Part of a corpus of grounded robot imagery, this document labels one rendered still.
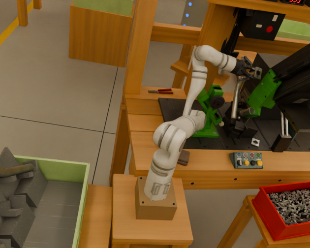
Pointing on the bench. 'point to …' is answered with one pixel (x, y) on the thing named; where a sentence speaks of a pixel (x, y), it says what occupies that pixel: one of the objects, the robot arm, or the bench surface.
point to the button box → (245, 160)
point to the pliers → (161, 91)
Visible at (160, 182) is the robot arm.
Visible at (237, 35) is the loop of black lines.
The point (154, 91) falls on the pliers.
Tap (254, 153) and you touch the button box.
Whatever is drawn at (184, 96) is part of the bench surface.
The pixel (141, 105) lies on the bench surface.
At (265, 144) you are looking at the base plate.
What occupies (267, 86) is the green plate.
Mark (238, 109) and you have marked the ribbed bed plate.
